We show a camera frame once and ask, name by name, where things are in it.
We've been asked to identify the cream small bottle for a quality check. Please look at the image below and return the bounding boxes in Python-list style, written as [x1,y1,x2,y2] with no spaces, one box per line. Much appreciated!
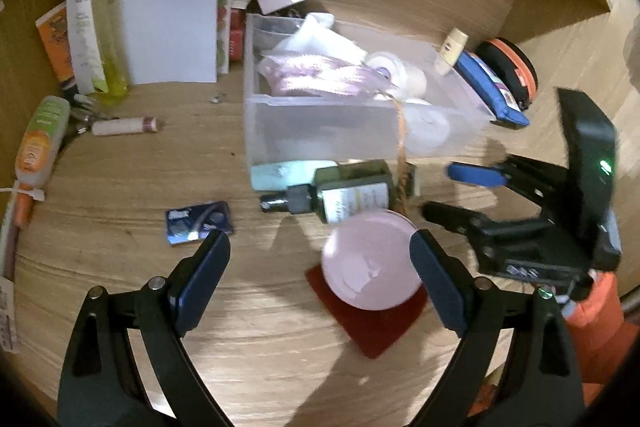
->
[433,27,470,76]

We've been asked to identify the light teal bottle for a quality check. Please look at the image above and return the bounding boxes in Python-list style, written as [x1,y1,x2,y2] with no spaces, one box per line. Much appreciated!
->
[249,159,342,191]

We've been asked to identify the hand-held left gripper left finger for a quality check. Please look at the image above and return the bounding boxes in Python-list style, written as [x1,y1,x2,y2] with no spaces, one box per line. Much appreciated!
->
[56,229,236,427]

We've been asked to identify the orange green squeeze tube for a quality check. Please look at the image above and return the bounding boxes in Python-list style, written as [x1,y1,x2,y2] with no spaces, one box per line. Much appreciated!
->
[13,95,71,188]

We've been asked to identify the white cylinder stick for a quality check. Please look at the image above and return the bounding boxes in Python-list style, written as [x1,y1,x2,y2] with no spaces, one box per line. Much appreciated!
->
[91,116,166,137]

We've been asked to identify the clear plastic storage bin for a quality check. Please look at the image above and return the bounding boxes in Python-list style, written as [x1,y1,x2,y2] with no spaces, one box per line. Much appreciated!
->
[243,12,497,171]

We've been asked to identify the white tape roll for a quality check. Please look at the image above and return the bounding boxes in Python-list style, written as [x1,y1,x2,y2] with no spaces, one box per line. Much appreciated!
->
[366,51,429,98]

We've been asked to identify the blue zip pouch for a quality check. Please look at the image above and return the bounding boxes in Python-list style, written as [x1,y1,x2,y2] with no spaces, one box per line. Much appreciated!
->
[454,50,531,130]

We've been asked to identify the person's right forearm orange sleeve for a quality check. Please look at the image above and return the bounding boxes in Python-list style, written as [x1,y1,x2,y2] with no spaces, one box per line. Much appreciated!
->
[564,271,640,410]

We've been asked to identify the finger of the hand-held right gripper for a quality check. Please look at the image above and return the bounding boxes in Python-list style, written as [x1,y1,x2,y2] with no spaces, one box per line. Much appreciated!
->
[447,154,569,222]
[421,201,484,249]

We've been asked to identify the red square coaster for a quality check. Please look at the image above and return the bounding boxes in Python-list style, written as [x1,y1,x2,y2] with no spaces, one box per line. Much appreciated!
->
[304,264,430,361]

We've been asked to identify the orange pen with white tie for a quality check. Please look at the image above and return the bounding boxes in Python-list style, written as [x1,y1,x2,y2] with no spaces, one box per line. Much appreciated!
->
[0,181,47,280]

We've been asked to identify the stack of red printed packets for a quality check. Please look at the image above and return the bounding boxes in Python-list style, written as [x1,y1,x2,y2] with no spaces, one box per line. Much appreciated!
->
[217,0,274,76]

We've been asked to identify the white tissue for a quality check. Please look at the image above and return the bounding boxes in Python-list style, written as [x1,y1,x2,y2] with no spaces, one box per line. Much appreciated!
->
[271,12,369,64]

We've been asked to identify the brown cord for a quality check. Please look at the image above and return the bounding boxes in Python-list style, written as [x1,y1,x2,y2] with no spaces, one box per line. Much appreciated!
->
[374,88,419,219]

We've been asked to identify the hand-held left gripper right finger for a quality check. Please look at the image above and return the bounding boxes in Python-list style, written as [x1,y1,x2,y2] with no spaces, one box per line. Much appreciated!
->
[409,228,587,427]

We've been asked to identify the orange black round case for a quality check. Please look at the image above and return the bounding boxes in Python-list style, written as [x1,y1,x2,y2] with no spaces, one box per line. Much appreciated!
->
[474,37,539,110]

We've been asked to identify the dark metal clip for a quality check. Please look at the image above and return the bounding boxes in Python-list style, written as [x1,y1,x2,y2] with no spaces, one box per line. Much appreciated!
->
[64,93,102,142]

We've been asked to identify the wooden desktop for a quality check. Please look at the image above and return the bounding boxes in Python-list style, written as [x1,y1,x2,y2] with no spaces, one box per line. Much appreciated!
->
[0,0,640,427]

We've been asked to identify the dark green glass bottle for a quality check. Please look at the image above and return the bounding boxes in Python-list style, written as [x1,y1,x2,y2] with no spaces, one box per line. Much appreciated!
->
[258,159,419,224]

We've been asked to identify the blue foil packet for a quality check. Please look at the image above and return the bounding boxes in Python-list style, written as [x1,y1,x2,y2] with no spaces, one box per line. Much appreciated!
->
[164,200,235,247]

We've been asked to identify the yellow green spray bottle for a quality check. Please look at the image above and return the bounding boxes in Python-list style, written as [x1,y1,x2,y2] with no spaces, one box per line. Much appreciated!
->
[64,0,130,98]

